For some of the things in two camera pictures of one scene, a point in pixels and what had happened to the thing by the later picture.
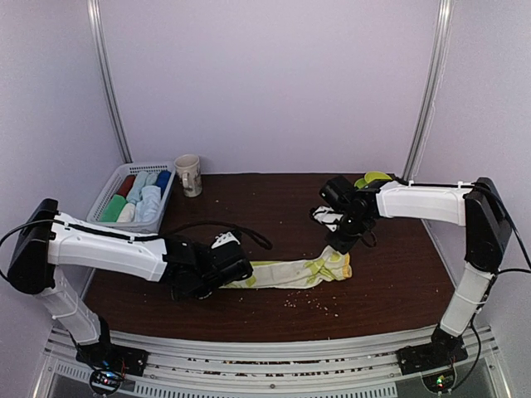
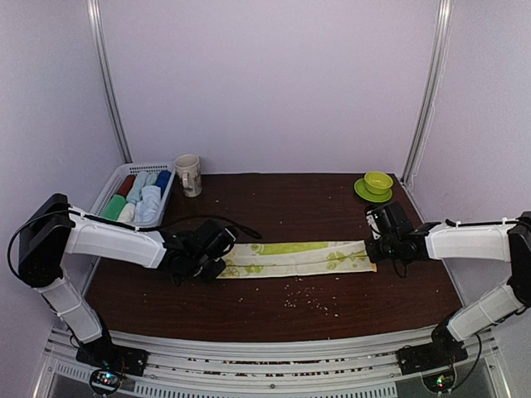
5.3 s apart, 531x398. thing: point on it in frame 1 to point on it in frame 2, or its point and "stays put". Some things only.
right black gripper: x=343 y=246 to x=372 y=253
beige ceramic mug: x=188 y=167 stays put
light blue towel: x=148 y=209 stays put
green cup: x=373 y=175 stays put
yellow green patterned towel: x=330 y=264 to x=276 y=259
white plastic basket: x=133 y=197 stays put
